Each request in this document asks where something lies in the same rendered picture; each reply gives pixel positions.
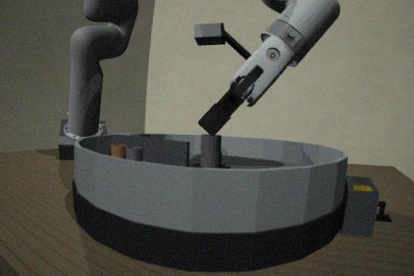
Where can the grey metal ring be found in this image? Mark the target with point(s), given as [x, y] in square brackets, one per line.
[211, 159]
[211, 144]
[134, 153]

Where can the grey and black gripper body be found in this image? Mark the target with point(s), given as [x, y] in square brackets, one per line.
[273, 66]

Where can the bronze bushing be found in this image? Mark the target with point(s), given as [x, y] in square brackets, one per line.
[118, 150]

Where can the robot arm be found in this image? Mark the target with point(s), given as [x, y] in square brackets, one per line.
[89, 45]

